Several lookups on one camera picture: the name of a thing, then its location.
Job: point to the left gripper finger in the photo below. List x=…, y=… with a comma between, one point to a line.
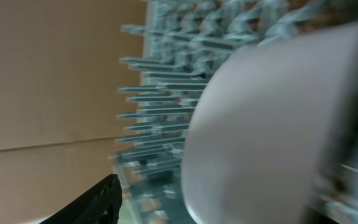
x=98, y=205

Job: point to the white round bowl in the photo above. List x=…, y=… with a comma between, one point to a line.
x=274, y=136

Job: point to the grey plastic dish rack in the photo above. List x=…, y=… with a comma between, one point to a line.
x=188, y=41

